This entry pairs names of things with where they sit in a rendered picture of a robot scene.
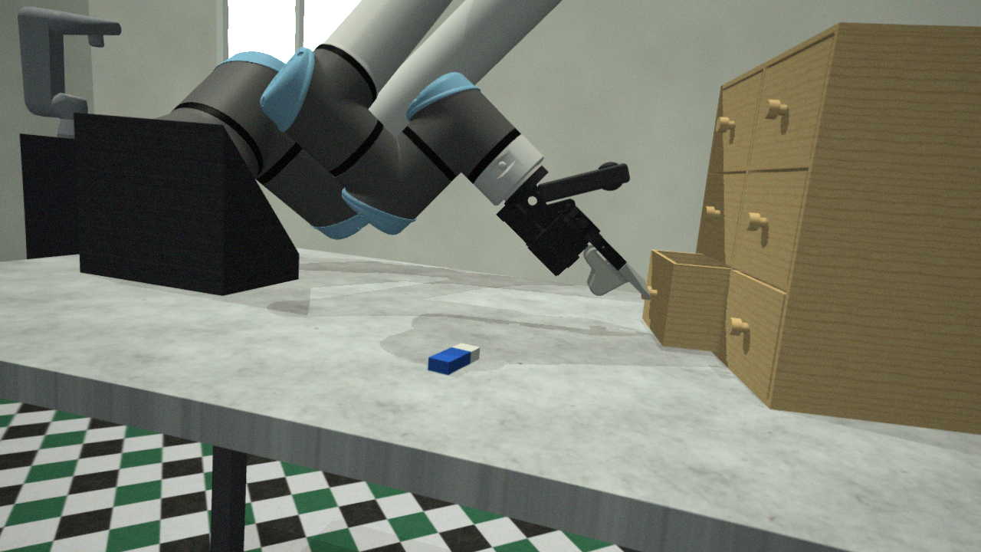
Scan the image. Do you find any blue and white eraser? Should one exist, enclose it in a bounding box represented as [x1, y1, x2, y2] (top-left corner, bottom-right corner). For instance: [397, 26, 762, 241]
[428, 343, 480, 375]

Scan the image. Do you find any brown wooden chest of drawers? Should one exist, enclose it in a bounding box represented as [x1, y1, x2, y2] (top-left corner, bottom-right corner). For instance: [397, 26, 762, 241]
[696, 22, 981, 435]

